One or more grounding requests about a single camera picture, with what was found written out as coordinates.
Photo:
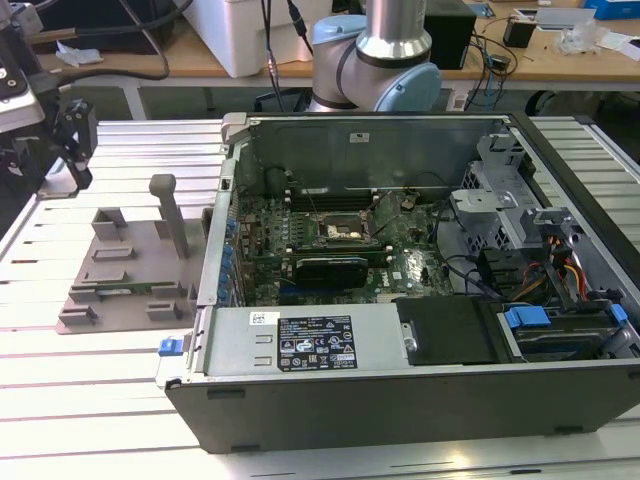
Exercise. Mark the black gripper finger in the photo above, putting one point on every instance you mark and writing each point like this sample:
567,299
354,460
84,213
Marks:
77,130

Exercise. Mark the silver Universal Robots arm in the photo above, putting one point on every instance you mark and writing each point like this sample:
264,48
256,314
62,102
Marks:
395,30

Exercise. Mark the crumpled white tissue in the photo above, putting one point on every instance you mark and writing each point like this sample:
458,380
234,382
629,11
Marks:
75,55

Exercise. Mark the large black box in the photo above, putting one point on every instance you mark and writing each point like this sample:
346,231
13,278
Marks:
125,15

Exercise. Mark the green RAM stick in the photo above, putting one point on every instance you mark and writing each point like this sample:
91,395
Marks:
137,288

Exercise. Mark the large white box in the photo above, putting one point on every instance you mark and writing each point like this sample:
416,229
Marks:
225,40

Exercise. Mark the grey parts rack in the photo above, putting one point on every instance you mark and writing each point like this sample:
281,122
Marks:
145,310

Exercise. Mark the blue case latch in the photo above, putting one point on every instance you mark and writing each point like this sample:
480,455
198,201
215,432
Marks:
169,347

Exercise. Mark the thin metal locking lever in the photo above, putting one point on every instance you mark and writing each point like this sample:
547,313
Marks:
385,215
314,205

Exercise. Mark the black RAM slot bank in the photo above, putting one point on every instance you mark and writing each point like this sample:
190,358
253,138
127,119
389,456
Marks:
330,200
350,248

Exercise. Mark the silver power supply unit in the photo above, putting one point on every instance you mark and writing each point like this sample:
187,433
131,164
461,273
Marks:
235,350

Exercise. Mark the white black sticker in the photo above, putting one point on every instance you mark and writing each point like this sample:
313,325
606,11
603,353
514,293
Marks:
360,138

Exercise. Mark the black graphics card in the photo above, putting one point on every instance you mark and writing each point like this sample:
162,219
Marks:
330,274

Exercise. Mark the round coin battery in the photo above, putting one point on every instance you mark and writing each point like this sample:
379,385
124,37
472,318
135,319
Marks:
407,202

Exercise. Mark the green motherboard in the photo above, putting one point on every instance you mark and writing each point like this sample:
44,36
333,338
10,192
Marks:
415,260

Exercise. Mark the tall black box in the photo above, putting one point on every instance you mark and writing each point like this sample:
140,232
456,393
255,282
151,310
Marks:
450,40

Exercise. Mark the white label tag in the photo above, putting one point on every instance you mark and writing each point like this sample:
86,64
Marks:
460,101

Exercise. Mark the black plastic shroud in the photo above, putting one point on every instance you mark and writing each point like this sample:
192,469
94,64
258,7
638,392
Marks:
450,330

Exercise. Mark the grey metal drive cage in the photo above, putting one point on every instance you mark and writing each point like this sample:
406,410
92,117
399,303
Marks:
500,150

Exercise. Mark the small blue paper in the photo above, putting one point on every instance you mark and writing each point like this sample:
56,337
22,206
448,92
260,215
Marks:
484,9

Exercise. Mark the small black power adapter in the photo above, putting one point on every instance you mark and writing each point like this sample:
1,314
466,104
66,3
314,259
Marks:
500,62

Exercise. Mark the open grey PC case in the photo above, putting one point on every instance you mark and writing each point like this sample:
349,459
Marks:
400,415

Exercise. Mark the black connector block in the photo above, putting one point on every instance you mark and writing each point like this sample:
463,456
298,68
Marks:
497,270

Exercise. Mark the small black box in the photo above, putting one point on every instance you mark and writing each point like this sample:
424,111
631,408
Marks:
517,34

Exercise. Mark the grey metal disk bay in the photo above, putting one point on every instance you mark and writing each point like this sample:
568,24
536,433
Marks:
545,220

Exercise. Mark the blue disk carrier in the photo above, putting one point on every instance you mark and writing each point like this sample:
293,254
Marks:
525,317

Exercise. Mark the flat grey device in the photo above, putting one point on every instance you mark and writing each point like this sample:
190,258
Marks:
565,19

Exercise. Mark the clear plastic bags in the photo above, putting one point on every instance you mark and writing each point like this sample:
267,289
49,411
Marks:
582,40

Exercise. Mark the black hard disk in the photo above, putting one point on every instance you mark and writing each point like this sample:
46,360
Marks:
560,342

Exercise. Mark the blue cardboard box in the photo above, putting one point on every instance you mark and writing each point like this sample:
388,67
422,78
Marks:
615,9

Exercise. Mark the white paper sheet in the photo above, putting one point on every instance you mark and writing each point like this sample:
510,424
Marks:
622,45

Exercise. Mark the small blue plastic clip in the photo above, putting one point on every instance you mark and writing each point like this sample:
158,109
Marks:
619,315

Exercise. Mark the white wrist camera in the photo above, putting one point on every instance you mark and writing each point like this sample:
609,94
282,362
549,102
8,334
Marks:
15,107

